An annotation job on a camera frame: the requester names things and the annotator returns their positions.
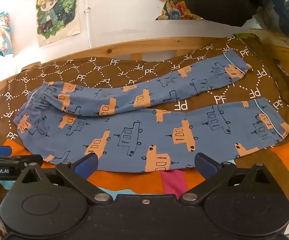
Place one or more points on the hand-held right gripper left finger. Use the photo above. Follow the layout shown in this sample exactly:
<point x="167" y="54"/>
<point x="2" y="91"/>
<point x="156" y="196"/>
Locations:
<point x="85" y="166"/>

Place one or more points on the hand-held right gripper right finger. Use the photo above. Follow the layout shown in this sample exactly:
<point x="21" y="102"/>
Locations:
<point x="206" y="166"/>

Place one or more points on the blue printed pants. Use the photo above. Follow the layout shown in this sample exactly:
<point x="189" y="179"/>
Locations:
<point x="139" y="120"/>

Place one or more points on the colourful patchwork bedsheet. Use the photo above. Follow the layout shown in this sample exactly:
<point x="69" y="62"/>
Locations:
<point x="134" y="180"/>

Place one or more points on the brown patterned blanket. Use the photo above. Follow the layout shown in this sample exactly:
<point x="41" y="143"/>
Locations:
<point x="89" y="72"/>

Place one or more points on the black plush cushion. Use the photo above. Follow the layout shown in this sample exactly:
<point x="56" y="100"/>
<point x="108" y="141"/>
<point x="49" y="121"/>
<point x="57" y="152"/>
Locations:
<point x="219" y="2"/>

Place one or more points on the wooden bed frame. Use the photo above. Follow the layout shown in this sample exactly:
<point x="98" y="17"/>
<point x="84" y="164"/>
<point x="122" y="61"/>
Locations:
<point x="139" y="47"/>

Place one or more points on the white wall pipe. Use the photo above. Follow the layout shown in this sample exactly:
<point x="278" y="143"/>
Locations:
<point x="88" y="27"/>

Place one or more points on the blond cartoon figure wall poster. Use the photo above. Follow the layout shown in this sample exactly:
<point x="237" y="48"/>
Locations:
<point x="57" y="15"/>

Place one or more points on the yellow floral wall poster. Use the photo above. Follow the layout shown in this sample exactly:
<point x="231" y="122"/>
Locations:
<point x="170" y="2"/>

